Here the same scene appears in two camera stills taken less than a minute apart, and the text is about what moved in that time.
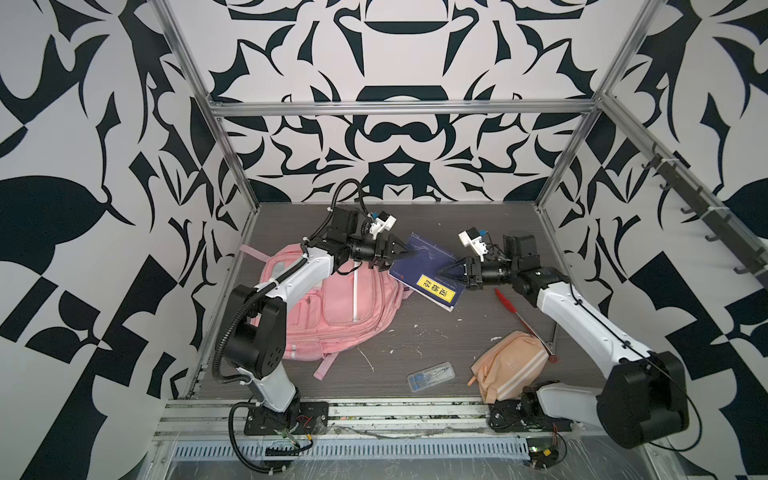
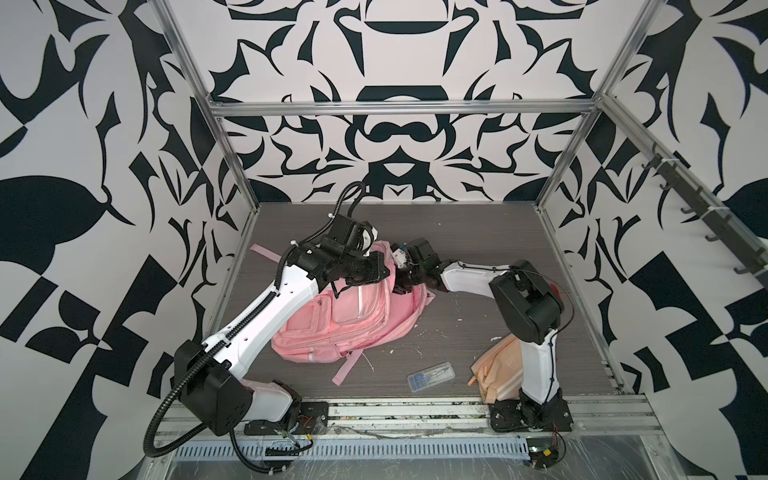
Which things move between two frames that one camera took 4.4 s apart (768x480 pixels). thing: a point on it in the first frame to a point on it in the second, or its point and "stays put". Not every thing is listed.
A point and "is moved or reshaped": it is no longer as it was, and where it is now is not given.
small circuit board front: (543, 451) stays put
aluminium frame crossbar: (402, 107) stays put
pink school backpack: (353, 313) is moved or reshaped
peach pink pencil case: (510, 368) stays put
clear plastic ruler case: (431, 376) stays put
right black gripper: (476, 264) to (397, 287)
